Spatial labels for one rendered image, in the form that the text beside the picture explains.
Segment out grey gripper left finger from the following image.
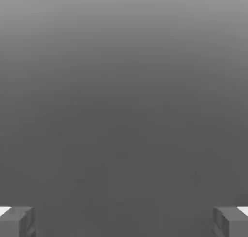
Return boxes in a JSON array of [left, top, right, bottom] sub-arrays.
[[0, 205, 37, 237]]

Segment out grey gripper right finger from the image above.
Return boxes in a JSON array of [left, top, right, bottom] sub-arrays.
[[212, 206, 248, 237]]

